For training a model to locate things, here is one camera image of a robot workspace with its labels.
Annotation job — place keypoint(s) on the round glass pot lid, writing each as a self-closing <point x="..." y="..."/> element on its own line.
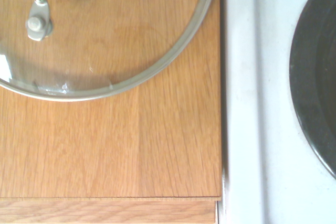
<point x="110" y="24"/>

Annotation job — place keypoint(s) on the white electric stove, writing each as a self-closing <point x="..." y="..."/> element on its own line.
<point x="252" y="103"/>

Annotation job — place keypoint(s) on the small black coil burner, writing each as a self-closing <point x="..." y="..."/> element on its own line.
<point x="315" y="82"/>

